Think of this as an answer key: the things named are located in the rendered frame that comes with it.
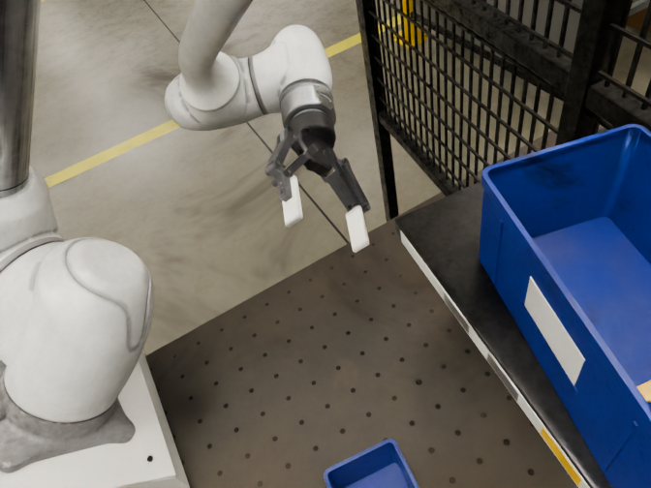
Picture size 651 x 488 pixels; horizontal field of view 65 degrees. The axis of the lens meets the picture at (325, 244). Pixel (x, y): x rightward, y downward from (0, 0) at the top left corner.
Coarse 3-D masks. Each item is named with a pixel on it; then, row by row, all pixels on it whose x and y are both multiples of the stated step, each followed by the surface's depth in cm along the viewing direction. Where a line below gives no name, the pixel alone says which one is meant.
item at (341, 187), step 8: (328, 152) 80; (328, 160) 80; (336, 168) 80; (328, 176) 81; (336, 176) 80; (336, 184) 81; (344, 184) 80; (336, 192) 81; (344, 192) 81; (352, 192) 81; (344, 200) 81; (352, 200) 81; (360, 200) 81
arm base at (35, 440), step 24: (0, 360) 75; (0, 384) 69; (0, 408) 67; (120, 408) 78; (0, 432) 66; (24, 432) 67; (48, 432) 67; (72, 432) 69; (96, 432) 72; (120, 432) 75; (0, 456) 64; (24, 456) 65; (48, 456) 68
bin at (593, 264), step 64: (640, 128) 49; (512, 192) 52; (576, 192) 55; (640, 192) 52; (512, 256) 48; (576, 256) 56; (640, 256) 54; (576, 320) 38; (640, 320) 50; (576, 384) 42; (640, 384) 46; (640, 448) 35
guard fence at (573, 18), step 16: (416, 0) 268; (512, 0) 209; (528, 0) 201; (544, 0) 194; (576, 0) 182; (432, 16) 262; (512, 16) 213; (528, 16) 206; (544, 16) 198; (560, 16) 192; (576, 16) 185; (448, 32) 255; (560, 32) 195; (576, 32) 189; (496, 64) 234; (528, 80) 221
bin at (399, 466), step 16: (368, 448) 71; (384, 448) 72; (336, 464) 70; (352, 464) 71; (368, 464) 73; (384, 464) 76; (400, 464) 72; (336, 480) 73; (352, 480) 75; (368, 480) 76; (384, 480) 76; (400, 480) 75
